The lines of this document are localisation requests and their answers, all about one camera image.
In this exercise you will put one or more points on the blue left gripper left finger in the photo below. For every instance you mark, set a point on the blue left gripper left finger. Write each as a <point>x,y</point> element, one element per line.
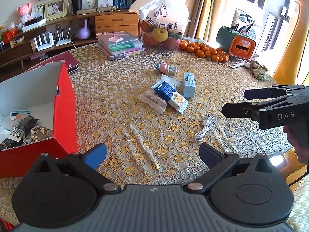
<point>95,156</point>

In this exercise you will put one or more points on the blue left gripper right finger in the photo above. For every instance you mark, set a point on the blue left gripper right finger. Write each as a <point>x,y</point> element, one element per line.
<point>209,155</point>

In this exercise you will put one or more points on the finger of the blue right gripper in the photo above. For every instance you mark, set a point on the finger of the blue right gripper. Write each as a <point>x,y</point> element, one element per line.
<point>241,110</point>
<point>259,93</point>

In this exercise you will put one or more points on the silver foil snack packet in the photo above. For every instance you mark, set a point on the silver foil snack packet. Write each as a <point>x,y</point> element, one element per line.
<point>36,134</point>

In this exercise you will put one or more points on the light green tea box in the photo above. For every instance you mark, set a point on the light green tea box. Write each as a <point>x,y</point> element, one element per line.
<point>188,85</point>

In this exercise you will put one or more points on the clear bag black items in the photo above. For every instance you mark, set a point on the clear bag black items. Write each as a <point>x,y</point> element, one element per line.
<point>22,123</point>

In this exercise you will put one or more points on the blue cracker packet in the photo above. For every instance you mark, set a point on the blue cracker packet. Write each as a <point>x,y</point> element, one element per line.
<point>170,95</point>

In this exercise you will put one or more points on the white chicken snack packet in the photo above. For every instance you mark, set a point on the white chicken snack packet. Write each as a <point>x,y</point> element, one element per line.
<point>16,113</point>

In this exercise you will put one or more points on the black snack packet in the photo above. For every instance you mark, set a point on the black snack packet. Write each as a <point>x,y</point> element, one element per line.
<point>7,144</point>

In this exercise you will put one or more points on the person right hand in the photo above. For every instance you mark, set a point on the person right hand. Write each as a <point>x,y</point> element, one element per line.
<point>301,152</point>

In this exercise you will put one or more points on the crumpled green cloth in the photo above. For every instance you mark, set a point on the crumpled green cloth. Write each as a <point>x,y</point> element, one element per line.
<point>259,72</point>

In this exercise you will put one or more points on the green orange tissue box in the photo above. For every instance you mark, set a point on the green orange tissue box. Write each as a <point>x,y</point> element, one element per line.
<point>235,43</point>

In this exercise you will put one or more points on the pile of mandarin oranges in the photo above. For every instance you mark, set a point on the pile of mandarin oranges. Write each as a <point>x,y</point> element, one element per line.
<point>203,50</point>

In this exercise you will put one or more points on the red cardboard box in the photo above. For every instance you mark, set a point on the red cardboard box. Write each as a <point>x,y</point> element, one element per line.
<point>48,94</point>

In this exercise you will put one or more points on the pink cartoon figurine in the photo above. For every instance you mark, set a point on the pink cartoon figurine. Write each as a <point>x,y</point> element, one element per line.
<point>166,69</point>

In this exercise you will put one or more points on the maroon bear tablet case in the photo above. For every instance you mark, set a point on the maroon bear tablet case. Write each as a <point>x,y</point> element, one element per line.
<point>66,57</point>

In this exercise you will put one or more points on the stack of plastic bead cases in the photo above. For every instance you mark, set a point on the stack of plastic bead cases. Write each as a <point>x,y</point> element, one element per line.
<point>119,45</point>

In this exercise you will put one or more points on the white router thin antennas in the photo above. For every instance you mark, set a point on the white router thin antennas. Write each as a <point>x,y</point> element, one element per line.
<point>62,40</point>

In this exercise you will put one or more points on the white router tall antennas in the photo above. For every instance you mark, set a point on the white router tall antennas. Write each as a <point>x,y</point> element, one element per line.
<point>44,41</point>

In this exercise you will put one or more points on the white plastic bag of fruit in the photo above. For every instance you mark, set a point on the white plastic bag of fruit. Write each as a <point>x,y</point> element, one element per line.
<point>162,22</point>

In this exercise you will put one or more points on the wooden tv cabinet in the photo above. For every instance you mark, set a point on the wooden tv cabinet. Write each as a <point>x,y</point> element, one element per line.
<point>97,22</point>

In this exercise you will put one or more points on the black speaker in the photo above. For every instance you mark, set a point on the black speaker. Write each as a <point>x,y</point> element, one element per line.
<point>76,5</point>

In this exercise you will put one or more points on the pink teddy bear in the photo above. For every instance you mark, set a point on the pink teddy bear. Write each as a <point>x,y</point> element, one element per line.
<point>24,13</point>

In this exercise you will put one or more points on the framed photo cream frame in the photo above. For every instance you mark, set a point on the framed photo cream frame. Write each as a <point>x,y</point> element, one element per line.
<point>55,9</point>

